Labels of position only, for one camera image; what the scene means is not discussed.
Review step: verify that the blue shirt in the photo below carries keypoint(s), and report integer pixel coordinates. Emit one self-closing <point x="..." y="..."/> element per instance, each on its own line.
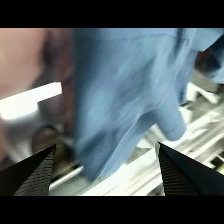
<point x="126" y="86"/>

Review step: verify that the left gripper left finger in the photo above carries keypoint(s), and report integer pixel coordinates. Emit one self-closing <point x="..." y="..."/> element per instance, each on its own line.
<point x="25" y="176"/>

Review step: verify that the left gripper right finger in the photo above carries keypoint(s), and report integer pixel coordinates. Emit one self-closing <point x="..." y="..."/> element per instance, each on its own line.
<point x="190" y="173"/>

